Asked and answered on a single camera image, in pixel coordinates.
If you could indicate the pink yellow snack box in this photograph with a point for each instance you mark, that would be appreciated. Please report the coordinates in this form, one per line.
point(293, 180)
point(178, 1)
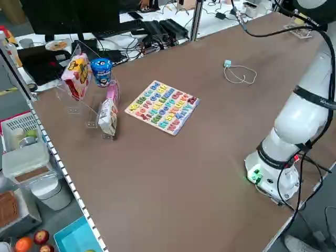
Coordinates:
point(77, 76)

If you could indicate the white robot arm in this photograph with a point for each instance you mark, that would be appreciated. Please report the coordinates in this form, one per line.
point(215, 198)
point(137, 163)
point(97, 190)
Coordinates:
point(299, 118)

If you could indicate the black power brick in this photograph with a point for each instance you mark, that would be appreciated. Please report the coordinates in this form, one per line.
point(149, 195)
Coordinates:
point(173, 27)
point(155, 29)

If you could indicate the teal box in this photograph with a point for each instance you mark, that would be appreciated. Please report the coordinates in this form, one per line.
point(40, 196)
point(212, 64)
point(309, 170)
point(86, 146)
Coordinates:
point(76, 236)

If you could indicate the grey mug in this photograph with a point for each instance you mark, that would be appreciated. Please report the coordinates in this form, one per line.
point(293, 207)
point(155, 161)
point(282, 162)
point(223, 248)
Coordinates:
point(25, 42)

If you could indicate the black phone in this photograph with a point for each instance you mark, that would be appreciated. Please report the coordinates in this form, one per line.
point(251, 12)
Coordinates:
point(135, 15)

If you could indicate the blue snack cup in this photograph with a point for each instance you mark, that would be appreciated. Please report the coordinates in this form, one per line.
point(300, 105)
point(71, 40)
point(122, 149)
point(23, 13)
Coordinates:
point(101, 72)

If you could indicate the black keyboard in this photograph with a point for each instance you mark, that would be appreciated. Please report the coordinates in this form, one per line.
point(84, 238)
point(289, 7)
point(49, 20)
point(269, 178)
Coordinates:
point(118, 27)

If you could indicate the white plastic basket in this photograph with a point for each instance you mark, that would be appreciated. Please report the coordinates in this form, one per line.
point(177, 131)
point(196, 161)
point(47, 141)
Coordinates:
point(18, 122)

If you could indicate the wooden alphabet puzzle board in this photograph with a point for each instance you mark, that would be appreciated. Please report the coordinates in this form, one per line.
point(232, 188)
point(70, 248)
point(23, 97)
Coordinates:
point(162, 105)

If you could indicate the aluminium post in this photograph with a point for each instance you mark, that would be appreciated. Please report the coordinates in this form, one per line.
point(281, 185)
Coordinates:
point(197, 21)

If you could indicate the red yellow packet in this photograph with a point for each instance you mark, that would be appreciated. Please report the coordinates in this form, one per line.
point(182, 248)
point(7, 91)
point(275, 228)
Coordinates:
point(6, 34)

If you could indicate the white bin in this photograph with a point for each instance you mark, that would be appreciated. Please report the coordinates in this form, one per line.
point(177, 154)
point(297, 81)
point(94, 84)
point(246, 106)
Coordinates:
point(51, 195)

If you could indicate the clear acrylic shelf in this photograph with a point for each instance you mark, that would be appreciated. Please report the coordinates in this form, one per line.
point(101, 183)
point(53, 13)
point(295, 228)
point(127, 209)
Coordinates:
point(74, 110)

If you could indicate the black monitor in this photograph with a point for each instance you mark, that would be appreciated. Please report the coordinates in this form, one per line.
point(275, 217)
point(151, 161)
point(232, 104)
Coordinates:
point(65, 15)

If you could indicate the plate of snacks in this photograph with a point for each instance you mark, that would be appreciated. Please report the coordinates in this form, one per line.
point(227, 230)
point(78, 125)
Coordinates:
point(56, 45)

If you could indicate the black flat case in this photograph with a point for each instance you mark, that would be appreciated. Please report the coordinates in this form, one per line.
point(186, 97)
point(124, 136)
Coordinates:
point(39, 63)

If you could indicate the orange fruit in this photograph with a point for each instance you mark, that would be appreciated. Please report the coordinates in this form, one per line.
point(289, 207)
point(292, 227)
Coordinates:
point(23, 244)

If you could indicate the clear acrylic stand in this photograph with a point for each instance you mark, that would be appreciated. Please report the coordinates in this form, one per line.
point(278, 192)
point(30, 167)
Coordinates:
point(299, 30)

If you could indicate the pink snack packet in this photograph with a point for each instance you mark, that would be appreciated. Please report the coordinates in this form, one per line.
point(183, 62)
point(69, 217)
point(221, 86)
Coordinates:
point(113, 92)

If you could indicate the clear lidded container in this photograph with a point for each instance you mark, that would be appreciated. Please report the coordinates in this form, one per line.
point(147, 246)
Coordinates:
point(25, 157)

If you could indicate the white table edge rail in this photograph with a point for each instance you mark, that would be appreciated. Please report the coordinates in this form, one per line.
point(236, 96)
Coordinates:
point(67, 174)

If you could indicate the beige paper cup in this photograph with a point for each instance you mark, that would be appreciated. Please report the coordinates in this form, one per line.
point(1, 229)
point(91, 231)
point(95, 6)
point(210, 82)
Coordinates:
point(18, 136)

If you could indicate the grey metal box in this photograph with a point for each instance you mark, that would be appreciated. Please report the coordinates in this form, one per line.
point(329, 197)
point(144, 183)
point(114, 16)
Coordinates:
point(29, 215)

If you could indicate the clear plastic bottle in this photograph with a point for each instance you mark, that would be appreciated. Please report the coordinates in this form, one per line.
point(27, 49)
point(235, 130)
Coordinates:
point(13, 52)

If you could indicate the green fruit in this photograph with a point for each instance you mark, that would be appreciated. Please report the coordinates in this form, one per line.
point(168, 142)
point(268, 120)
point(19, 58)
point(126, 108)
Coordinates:
point(31, 133)

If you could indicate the red apple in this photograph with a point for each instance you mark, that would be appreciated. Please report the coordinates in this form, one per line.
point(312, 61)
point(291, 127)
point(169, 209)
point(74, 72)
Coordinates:
point(46, 248)
point(41, 237)

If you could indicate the black power adapter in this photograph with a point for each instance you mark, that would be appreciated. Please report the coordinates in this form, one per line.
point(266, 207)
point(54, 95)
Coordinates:
point(233, 11)
point(221, 15)

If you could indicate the white snack packet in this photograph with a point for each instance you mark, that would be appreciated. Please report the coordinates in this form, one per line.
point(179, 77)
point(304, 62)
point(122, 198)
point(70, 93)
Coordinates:
point(107, 118)

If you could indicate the grey bowl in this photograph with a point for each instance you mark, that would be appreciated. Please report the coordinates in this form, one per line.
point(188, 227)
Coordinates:
point(27, 141)

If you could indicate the tape roll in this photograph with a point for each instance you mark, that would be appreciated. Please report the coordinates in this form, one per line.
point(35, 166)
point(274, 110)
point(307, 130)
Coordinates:
point(32, 86)

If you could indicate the pale blue charger plug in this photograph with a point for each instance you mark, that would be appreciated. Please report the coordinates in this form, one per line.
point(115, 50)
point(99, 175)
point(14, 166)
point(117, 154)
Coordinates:
point(227, 63)

